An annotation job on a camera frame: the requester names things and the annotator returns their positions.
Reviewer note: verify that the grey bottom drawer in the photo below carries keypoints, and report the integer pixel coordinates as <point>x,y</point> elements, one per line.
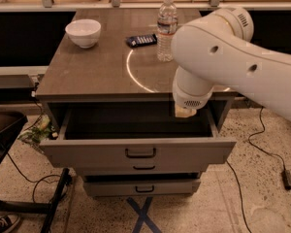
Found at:
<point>134,188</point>

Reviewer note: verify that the grey drawer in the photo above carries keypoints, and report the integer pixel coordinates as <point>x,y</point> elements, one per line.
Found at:
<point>137,170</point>
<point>83,153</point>
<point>134,188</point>

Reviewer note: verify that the black and white sneaker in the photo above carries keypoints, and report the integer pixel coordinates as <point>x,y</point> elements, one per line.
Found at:
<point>8,223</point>

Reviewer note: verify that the grey three-drawer cabinet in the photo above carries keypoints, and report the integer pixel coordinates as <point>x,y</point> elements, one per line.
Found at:
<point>113,92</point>

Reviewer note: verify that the black table leg frame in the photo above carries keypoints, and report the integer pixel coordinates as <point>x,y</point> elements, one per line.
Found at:
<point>48,209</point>

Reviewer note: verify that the grey top drawer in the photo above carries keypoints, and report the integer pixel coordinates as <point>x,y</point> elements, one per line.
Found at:
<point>83,153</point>

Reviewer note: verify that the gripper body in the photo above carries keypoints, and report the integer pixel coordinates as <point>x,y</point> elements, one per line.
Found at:
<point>191,100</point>

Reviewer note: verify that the grey middle drawer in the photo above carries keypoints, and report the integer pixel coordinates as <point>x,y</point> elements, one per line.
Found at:
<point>137,170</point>

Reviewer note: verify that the clear plastic water bottle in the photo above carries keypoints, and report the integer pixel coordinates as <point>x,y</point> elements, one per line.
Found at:
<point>167,24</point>

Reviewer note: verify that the white ceramic bowl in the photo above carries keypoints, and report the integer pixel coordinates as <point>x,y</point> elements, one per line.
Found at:
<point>85,33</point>

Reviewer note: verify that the green plastic bag clutter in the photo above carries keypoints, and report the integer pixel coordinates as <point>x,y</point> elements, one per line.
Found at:
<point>40,130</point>

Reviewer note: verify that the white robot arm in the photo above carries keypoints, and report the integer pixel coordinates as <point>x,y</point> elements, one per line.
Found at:
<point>216,49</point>

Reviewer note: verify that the black power adapter with cable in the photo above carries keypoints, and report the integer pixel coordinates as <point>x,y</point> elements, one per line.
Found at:
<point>285,173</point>

